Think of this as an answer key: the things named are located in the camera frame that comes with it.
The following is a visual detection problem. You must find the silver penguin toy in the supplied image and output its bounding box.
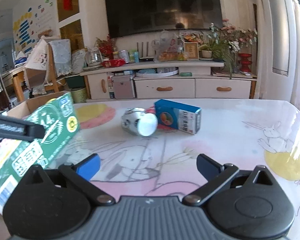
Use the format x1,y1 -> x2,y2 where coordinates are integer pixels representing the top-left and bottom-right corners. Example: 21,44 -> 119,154
121,108 -> 158,137

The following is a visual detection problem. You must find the red candle stand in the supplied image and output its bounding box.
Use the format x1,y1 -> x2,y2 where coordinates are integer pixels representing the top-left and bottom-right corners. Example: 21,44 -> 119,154
238,53 -> 252,73

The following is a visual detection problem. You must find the black television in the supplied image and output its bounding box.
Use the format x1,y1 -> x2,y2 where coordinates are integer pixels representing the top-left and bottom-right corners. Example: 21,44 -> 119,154
105,0 -> 223,38

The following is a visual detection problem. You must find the potted flower plant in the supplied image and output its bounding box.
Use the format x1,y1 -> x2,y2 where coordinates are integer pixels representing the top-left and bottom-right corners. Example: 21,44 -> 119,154
199,19 -> 258,74

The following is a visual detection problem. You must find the cardboard box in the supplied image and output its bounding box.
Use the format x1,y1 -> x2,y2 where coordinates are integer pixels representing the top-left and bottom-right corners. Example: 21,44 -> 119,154
7,91 -> 67,119

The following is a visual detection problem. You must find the pink storage box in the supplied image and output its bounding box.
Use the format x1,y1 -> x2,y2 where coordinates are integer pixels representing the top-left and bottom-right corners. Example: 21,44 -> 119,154
113,75 -> 135,99

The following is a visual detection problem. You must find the white tv cabinet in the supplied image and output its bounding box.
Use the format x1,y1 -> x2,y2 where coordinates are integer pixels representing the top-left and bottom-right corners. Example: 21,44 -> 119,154
80,60 -> 257,100

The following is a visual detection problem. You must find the plastic bag with food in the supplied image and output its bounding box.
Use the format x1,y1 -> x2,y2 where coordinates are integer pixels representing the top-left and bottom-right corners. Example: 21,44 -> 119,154
151,30 -> 178,63

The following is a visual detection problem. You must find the black wifi router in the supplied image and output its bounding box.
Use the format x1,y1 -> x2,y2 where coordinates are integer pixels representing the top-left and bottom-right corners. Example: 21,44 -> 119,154
135,42 -> 154,62

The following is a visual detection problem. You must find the green milk carton box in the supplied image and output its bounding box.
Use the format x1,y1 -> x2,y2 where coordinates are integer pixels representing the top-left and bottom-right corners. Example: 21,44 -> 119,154
0,92 -> 80,213

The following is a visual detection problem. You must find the wooden dining table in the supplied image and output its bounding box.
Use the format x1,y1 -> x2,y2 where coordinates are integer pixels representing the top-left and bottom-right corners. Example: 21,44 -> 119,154
0,66 -> 25,102

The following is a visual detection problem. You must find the wooden picture frame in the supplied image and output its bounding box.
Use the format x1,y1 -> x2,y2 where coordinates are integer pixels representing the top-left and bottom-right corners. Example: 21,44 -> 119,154
184,42 -> 199,60

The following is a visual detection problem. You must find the red snack package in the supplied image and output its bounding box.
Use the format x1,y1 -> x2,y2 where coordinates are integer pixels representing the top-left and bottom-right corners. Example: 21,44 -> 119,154
102,59 -> 126,68

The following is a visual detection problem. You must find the wooden chair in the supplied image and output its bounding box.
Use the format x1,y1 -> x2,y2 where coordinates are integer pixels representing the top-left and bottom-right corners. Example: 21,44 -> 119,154
24,36 -> 72,95

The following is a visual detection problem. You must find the red berry bouquet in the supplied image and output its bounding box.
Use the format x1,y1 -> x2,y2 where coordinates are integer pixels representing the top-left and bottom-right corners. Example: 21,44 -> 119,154
95,34 -> 117,60

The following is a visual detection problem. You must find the glass teapot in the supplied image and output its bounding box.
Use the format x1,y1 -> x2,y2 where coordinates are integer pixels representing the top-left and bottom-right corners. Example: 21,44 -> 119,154
84,47 -> 103,67

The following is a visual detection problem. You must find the blue medicine box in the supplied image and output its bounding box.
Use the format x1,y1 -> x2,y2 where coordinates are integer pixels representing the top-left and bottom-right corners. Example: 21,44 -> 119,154
154,99 -> 202,135

